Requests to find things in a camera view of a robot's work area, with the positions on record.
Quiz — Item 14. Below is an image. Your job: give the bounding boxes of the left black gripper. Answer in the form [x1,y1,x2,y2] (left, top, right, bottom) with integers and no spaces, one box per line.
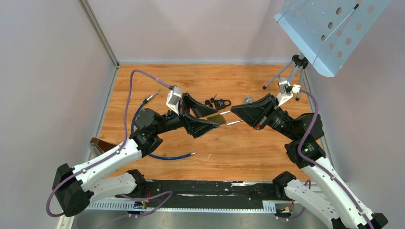
[153,93,220,138]

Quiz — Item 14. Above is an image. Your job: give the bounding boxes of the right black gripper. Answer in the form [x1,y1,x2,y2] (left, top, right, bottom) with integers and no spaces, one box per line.
[230,94,298,141]

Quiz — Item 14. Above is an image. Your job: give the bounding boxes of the brass padlock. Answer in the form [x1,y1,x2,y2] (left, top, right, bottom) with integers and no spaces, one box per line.
[206,111,243,126]

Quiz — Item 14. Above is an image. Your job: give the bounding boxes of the small black padlock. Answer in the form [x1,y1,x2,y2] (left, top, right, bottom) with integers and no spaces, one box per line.
[213,99,232,110]

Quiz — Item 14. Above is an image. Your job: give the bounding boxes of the blue cable lock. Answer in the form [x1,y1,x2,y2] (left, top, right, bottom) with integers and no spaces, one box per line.
[131,94,197,161]

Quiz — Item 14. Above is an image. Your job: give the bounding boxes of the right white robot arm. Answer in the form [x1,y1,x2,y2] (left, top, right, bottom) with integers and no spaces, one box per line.
[231,93,388,229]

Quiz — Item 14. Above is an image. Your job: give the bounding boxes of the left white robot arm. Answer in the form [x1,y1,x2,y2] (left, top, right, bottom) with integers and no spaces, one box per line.
[46,92,220,217]

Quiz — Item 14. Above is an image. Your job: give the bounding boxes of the glitter microphone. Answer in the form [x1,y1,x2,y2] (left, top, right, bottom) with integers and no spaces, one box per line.
[243,96,254,104]

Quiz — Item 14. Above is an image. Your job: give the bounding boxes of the brown wooden block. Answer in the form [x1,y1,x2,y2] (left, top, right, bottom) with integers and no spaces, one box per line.
[89,137,117,157]

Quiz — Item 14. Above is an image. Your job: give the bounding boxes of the blue music stand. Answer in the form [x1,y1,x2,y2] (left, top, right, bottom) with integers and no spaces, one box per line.
[262,0,392,102]

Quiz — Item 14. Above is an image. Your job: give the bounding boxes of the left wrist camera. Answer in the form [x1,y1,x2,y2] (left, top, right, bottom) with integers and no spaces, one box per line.
[166,86,182,115]

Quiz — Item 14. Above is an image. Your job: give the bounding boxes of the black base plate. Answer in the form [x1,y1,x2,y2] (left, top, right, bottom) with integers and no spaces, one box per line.
[127,180,292,210]

